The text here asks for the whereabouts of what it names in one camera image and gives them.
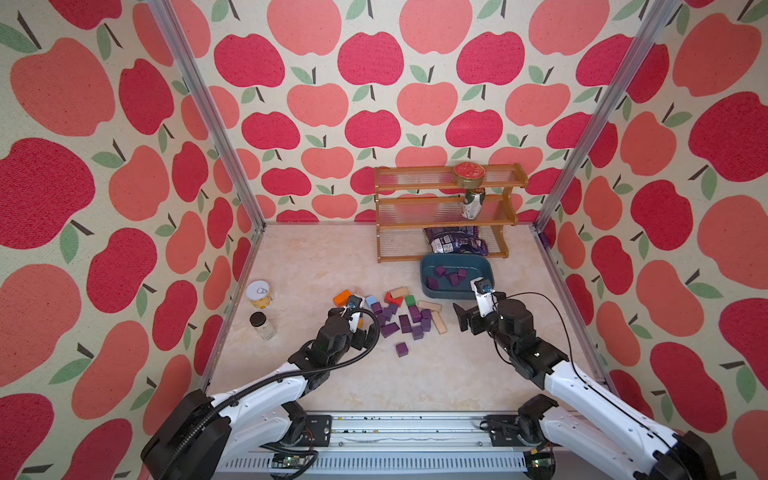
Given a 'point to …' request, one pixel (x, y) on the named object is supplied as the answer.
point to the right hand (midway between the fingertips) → (474, 303)
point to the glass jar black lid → (258, 320)
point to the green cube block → (410, 300)
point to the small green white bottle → (472, 202)
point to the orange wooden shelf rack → (409, 199)
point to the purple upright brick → (415, 313)
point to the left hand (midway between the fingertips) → (365, 320)
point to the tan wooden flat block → (429, 305)
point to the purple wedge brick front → (432, 283)
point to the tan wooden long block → (439, 323)
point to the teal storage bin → (449, 276)
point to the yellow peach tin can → (259, 293)
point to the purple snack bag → (456, 240)
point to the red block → (397, 301)
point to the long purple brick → (388, 329)
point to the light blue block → (370, 300)
